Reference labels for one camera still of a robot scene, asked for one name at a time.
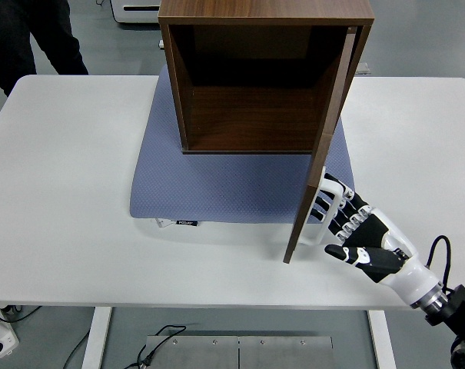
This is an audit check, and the grey metal plate with screws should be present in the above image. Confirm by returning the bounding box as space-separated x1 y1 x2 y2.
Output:
238 335 334 369
144 335 240 369

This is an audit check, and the person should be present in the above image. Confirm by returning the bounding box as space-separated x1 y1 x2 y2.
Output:
0 0 90 97

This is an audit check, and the thin black floor cable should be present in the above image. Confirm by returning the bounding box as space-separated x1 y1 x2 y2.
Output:
0 305 43 324
62 332 91 369

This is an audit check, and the brown wooden cabinet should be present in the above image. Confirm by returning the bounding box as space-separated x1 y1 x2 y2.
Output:
158 0 375 155

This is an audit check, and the white table leg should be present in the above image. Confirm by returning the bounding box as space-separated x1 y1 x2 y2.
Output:
81 306 113 369
367 309 397 369

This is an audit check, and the black cable with plug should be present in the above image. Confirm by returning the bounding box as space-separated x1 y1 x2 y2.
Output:
124 325 188 369

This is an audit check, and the brown wooden cabinet door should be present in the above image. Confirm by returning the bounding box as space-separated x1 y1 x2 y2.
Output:
283 26 359 265

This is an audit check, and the white power strip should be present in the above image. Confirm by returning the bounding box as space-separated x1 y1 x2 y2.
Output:
0 321 21 359

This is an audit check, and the blue-grey textured mat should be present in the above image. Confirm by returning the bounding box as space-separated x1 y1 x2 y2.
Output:
129 65 356 224

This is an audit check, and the white floor appliance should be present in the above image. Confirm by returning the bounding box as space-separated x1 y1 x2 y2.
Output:
111 0 162 25

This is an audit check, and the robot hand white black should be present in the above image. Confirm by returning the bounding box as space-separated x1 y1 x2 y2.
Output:
311 172 443 308

